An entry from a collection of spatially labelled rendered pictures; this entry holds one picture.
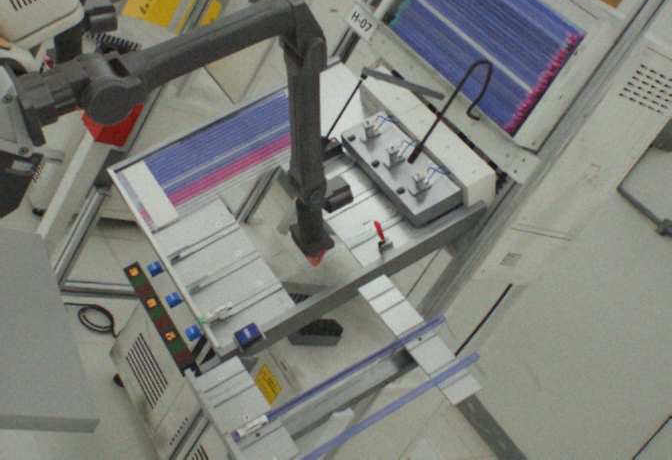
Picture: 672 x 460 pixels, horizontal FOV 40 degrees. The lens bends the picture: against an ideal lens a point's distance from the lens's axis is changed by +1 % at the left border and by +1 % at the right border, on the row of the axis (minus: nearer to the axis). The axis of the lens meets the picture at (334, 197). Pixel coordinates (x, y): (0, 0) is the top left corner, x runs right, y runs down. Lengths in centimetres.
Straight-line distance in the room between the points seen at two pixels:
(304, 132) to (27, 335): 72
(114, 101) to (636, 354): 253
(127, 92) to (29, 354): 69
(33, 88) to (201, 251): 87
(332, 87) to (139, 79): 110
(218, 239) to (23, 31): 85
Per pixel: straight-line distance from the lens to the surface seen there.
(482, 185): 216
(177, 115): 347
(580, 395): 371
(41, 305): 211
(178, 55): 154
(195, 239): 225
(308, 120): 178
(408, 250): 211
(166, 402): 272
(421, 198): 214
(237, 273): 215
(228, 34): 156
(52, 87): 148
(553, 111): 210
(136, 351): 286
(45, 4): 156
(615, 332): 364
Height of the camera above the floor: 181
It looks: 21 degrees down
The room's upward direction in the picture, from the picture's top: 33 degrees clockwise
